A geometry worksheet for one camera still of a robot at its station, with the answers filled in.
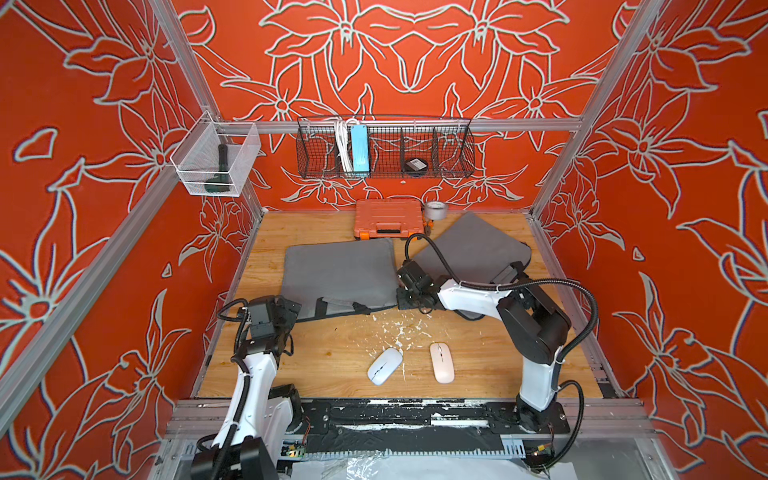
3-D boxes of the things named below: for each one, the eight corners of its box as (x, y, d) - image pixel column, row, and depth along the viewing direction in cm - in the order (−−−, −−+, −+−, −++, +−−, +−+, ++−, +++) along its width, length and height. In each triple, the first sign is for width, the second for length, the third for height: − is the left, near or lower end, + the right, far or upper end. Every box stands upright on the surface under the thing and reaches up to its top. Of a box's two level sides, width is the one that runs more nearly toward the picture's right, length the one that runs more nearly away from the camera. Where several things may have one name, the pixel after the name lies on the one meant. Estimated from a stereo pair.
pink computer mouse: (434, 383, 80) (435, 381, 78) (430, 345, 87) (431, 342, 85) (454, 383, 80) (456, 381, 78) (448, 345, 87) (450, 342, 85)
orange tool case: (353, 241, 112) (352, 232, 108) (356, 208, 124) (355, 198, 120) (424, 241, 112) (425, 232, 108) (420, 208, 124) (421, 198, 119)
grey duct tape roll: (426, 220, 119) (427, 214, 116) (424, 207, 123) (425, 201, 121) (446, 220, 119) (448, 214, 116) (444, 207, 123) (445, 201, 121)
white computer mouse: (363, 375, 81) (363, 373, 80) (390, 346, 87) (390, 343, 85) (378, 390, 79) (378, 388, 77) (405, 359, 84) (405, 356, 83)
